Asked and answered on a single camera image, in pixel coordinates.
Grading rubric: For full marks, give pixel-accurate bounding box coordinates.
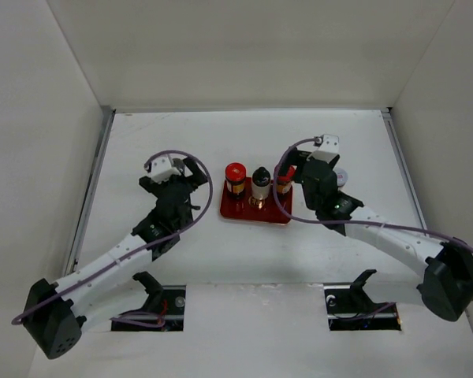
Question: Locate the red tray with gold emblem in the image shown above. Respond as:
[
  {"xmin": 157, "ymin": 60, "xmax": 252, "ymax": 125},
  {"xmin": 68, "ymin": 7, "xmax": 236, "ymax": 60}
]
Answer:
[{"xmin": 219, "ymin": 176, "xmax": 290, "ymax": 224}]

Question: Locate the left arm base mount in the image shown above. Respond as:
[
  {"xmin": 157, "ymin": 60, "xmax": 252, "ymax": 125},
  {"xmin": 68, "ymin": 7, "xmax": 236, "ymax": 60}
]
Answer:
[{"xmin": 110, "ymin": 272, "xmax": 187, "ymax": 332}]

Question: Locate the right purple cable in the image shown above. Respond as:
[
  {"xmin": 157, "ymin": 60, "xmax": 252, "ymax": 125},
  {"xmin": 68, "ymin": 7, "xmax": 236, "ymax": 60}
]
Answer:
[{"xmin": 272, "ymin": 135, "xmax": 473, "ymax": 272}]

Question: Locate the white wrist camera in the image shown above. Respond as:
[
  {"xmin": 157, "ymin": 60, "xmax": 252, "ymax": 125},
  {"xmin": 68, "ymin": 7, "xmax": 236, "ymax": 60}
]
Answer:
[
  {"xmin": 311, "ymin": 134, "xmax": 340, "ymax": 162},
  {"xmin": 144, "ymin": 154, "xmax": 181, "ymax": 183}
]

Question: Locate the black cap white bottle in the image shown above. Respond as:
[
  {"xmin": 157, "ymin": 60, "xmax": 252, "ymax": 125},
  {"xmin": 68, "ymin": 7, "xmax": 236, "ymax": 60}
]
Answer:
[{"xmin": 251, "ymin": 166, "xmax": 271, "ymax": 201}]

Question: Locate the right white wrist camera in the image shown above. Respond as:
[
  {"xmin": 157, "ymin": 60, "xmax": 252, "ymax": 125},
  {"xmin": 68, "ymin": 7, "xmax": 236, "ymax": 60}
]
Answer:
[{"xmin": 311, "ymin": 134, "xmax": 340, "ymax": 162}]

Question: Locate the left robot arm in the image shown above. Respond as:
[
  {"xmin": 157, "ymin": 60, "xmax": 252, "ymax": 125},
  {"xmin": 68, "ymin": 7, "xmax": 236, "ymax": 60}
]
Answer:
[{"xmin": 12, "ymin": 150, "xmax": 214, "ymax": 360}]

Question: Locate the silver lid glass jar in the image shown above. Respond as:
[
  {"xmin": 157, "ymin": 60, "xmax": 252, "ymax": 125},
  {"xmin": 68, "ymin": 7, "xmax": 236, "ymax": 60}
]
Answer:
[{"xmin": 334, "ymin": 168, "xmax": 348, "ymax": 189}]

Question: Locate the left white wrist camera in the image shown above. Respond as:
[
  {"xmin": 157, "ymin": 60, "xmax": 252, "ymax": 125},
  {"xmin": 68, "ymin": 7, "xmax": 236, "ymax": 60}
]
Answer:
[{"xmin": 144, "ymin": 154, "xmax": 181, "ymax": 183}]

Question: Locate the red lid chili sauce jar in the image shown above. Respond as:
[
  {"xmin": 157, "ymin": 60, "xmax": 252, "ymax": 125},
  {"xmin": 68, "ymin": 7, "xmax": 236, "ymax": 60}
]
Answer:
[{"xmin": 225, "ymin": 162, "xmax": 247, "ymax": 198}]

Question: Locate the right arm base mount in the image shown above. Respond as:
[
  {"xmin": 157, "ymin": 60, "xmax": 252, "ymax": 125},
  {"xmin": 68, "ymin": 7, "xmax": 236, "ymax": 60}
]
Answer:
[{"xmin": 323, "ymin": 269, "xmax": 401, "ymax": 332}]

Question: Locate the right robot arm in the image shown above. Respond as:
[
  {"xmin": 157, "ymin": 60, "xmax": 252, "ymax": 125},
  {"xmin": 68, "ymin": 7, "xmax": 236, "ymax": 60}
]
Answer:
[{"xmin": 276, "ymin": 147, "xmax": 473, "ymax": 322}]

